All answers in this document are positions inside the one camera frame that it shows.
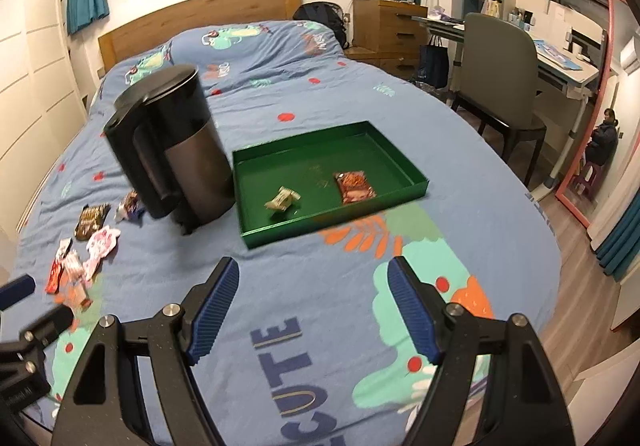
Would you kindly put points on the wooden drawer cabinet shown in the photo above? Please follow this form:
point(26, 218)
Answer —
point(385, 31)

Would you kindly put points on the green tray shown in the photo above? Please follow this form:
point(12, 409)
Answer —
point(300, 166)

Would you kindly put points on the white wardrobe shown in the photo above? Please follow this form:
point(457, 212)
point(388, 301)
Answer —
point(35, 76)

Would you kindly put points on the dark blue bag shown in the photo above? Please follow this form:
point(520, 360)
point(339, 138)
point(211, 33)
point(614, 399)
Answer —
point(434, 64)

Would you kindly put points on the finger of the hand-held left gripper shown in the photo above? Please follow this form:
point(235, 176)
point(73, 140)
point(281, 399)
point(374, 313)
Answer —
point(15, 290)
point(47, 323)

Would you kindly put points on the grey chair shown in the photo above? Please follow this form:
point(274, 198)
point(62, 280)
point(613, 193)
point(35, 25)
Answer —
point(492, 71)

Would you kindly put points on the brown snack packet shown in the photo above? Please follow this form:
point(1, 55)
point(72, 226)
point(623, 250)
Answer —
point(91, 221)

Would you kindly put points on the blue printed blanket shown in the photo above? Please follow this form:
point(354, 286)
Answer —
point(325, 76)

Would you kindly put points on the red transparent snack packet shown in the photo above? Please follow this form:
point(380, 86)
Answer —
point(355, 187)

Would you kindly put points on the white desk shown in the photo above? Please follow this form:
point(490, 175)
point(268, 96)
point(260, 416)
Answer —
point(565, 69)

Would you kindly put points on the beige candy wrapper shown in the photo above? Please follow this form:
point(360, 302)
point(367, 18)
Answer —
point(281, 199)

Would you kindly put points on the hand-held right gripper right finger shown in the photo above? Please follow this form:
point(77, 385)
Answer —
point(412, 313)

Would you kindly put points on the pink cartoon snack packet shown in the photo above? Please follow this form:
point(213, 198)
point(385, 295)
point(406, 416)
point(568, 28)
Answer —
point(102, 242)

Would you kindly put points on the wooden headboard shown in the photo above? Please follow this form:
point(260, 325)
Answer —
point(200, 11)

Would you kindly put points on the black electric kettle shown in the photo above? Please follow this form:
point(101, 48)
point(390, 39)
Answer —
point(195, 166)

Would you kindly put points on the red and white snack packet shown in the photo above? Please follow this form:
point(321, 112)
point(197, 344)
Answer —
point(54, 271)

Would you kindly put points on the pink framed mirror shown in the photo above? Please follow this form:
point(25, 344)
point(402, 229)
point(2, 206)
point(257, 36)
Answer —
point(602, 91)

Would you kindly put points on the pink striped snack packet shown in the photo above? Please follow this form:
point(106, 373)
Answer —
point(74, 271)

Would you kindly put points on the white and blue snack packet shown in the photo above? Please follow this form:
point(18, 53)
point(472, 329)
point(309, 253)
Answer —
point(129, 207)

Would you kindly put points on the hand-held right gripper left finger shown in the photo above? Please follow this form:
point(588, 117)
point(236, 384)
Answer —
point(215, 313)

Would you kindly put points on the black backpack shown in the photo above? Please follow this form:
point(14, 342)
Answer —
point(322, 19)

